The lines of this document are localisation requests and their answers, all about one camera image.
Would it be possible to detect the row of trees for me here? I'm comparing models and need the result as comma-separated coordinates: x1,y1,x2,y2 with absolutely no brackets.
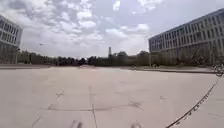
16,49,224,68

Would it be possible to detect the distant slender tower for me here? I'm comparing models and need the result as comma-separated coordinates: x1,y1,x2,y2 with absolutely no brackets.
107,46,113,58

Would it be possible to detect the low raised kerb edge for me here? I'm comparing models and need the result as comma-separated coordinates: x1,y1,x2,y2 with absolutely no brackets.
131,67,216,75

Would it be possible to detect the long grey office building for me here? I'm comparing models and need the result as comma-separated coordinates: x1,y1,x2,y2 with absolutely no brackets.
148,8,224,66

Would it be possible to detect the grey multi-storey building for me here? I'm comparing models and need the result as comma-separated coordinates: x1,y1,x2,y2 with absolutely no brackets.
0,14,24,65

